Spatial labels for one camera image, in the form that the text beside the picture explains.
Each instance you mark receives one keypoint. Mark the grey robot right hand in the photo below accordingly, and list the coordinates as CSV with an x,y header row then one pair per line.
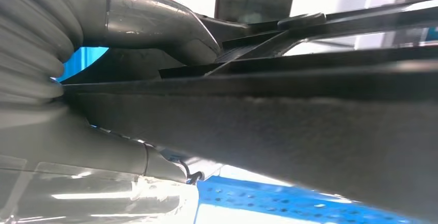
x,y
85,167

